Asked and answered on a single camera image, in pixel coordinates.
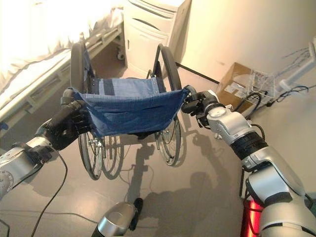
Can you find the blue tape piece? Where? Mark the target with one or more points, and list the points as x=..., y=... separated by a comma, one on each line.
x=3, y=126

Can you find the blue fabric folding wheelchair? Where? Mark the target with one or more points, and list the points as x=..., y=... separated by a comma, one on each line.
x=128, y=103

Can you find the white metal stand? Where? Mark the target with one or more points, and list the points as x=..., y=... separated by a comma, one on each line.
x=297, y=71

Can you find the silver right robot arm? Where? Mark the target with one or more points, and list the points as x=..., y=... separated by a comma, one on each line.
x=269, y=172

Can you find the brown cardboard box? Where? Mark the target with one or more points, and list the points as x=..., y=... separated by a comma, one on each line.
x=230, y=84

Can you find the white bed sheet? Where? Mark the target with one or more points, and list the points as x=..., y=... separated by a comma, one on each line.
x=42, y=32

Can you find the silver robot leg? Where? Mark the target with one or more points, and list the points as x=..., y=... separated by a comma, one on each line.
x=116, y=219

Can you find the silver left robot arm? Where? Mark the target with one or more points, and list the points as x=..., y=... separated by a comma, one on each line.
x=17, y=160

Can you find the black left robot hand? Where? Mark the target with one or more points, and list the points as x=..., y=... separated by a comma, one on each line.
x=64, y=128

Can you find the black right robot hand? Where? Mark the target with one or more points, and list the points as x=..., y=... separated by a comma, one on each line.
x=197, y=103

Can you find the white hospital bed frame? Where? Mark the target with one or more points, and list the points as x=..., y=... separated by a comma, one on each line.
x=44, y=79

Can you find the white bedside cabinet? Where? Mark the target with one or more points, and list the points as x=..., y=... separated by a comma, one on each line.
x=148, y=37

